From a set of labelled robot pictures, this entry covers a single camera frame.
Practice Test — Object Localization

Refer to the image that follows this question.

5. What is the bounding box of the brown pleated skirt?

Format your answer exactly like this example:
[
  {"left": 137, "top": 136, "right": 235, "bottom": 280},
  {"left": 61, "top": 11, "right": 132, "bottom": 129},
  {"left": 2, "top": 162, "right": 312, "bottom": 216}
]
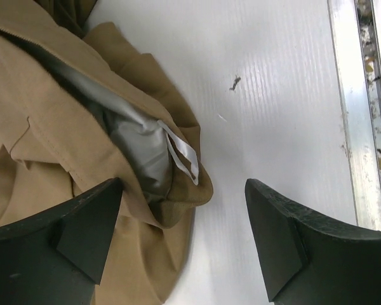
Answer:
[{"left": 0, "top": 1, "right": 213, "bottom": 304}]

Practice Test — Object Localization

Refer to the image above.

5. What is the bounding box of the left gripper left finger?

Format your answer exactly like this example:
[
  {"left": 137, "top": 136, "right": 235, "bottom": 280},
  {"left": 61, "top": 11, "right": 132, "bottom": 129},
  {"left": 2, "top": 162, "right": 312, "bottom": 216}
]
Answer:
[{"left": 0, "top": 178, "right": 123, "bottom": 305}]

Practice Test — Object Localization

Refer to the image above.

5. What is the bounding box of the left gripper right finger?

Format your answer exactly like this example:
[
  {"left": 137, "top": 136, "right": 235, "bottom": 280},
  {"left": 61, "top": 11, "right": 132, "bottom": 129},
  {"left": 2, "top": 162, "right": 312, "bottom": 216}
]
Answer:
[{"left": 245, "top": 179, "right": 381, "bottom": 304}]

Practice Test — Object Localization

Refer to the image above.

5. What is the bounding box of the aluminium rail frame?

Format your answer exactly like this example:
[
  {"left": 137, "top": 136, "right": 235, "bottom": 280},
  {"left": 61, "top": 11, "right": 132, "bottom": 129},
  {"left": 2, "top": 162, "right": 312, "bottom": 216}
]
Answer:
[{"left": 328, "top": 1, "right": 381, "bottom": 231}]

